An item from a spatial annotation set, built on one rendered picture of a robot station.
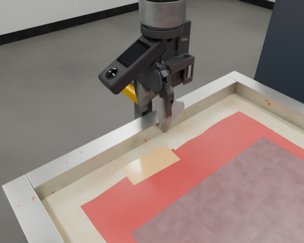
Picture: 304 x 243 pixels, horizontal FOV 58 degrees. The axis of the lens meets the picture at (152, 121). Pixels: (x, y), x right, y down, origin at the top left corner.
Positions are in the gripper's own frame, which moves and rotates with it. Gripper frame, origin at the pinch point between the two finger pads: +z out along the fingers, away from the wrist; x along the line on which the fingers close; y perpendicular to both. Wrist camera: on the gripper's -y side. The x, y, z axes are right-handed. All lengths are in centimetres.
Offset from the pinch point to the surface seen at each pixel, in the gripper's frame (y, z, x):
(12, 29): 44, 85, 309
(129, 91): 5.5, 3.4, 16.3
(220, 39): 235, 98, 160
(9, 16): 45, 69, 309
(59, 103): 29, 98, 158
